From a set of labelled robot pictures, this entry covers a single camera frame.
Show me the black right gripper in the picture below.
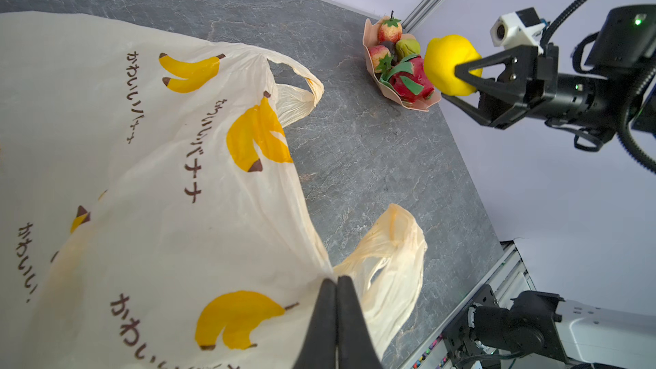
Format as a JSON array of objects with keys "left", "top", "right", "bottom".
[{"left": 442, "top": 44, "right": 620, "bottom": 133}]

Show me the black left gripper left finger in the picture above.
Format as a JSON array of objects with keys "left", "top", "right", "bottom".
[{"left": 292, "top": 279, "right": 338, "bottom": 369}]

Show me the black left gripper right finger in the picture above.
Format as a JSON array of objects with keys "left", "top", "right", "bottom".
[{"left": 337, "top": 276, "right": 383, "bottom": 369}]

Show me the yellow lemon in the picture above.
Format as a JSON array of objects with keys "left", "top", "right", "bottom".
[{"left": 424, "top": 35, "right": 482, "bottom": 97}]

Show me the peach with stem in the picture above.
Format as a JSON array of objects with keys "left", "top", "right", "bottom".
[{"left": 378, "top": 11, "right": 403, "bottom": 44}]

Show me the banana print plastic bag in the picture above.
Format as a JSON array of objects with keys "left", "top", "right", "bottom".
[{"left": 1, "top": 11, "right": 427, "bottom": 368}]

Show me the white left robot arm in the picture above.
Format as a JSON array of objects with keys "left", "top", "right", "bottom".
[{"left": 294, "top": 276, "right": 655, "bottom": 368}]

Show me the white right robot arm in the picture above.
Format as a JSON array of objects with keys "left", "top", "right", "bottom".
[{"left": 444, "top": 4, "right": 655, "bottom": 152}]

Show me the red green dragon fruit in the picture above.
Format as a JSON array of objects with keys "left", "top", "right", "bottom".
[{"left": 379, "top": 55, "right": 435, "bottom": 104}]

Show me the green chayote pear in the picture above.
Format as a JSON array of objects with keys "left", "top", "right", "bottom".
[{"left": 395, "top": 39, "right": 421, "bottom": 60}]

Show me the peach wavy fruit plate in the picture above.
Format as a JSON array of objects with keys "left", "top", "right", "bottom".
[{"left": 362, "top": 17, "right": 442, "bottom": 112}]

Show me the black corrugated cable hose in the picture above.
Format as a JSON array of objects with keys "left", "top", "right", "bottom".
[{"left": 539, "top": 0, "right": 656, "bottom": 175}]

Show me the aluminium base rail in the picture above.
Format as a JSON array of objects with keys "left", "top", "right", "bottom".
[{"left": 397, "top": 242, "right": 536, "bottom": 368}]

